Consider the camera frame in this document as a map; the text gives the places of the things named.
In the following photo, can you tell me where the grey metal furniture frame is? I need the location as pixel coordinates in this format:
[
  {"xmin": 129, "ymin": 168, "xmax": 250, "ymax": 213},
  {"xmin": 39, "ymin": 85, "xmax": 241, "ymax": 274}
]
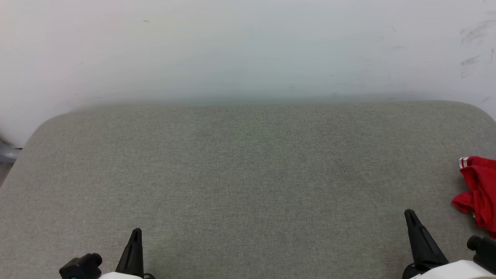
[{"xmin": 0, "ymin": 137, "xmax": 23, "ymax": 164}]

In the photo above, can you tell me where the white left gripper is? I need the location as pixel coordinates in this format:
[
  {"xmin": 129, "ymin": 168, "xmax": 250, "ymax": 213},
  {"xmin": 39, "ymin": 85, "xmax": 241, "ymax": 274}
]
[{"xmin": 98, "ymin": 228, "xmax": 145, "ymax": 279}]

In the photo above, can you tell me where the red white basketball jersey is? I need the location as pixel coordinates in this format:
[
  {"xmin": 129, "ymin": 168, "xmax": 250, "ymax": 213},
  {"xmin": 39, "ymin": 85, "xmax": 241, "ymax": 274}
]
[{"xmin": 452, "ymin": 156, "xmax": 496, "ymax": 239}]

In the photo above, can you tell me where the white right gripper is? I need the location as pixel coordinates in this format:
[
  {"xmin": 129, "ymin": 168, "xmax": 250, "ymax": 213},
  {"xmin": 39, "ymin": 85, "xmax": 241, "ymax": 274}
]
[{"xmin": 402, "ymin": 209, "xmax": 496, "ymax": 279}]

